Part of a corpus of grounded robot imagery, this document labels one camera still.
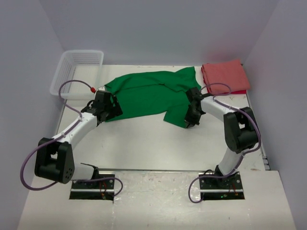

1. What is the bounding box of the folded red t shirt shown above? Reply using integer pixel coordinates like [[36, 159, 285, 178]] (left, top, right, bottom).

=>
[[207, 90, 247, 95]]

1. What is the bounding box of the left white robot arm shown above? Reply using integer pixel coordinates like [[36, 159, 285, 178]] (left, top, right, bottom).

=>
[[34, 90, 123, 188]]

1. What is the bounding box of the green t shirt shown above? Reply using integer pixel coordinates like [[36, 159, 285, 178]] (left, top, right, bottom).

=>
[[105, 67, 201, 128]]

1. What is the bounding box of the white plastic basket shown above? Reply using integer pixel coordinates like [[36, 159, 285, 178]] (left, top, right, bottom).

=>
[[49, 50, 104, 100]]

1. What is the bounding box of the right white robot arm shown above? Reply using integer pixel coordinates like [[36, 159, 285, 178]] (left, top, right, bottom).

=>
[[184, 88, 261, 188]]

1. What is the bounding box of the folded pink t shirt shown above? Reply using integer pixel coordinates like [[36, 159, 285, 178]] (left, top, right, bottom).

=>
[[201, 59, 250, 93]]

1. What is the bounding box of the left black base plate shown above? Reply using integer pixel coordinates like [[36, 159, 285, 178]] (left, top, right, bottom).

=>
[[69, 179, 115, 201]]

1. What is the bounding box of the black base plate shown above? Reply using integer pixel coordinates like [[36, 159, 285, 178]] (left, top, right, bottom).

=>
[[199, 172, 245, 201], [69, 179, 115, 201]]

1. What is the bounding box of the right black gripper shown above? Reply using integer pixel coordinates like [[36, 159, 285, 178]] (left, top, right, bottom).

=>
[[185, 105, 203, 129]]

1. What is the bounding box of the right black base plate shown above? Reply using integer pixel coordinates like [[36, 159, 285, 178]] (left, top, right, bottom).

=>
[[199, 172, 245, 201]]

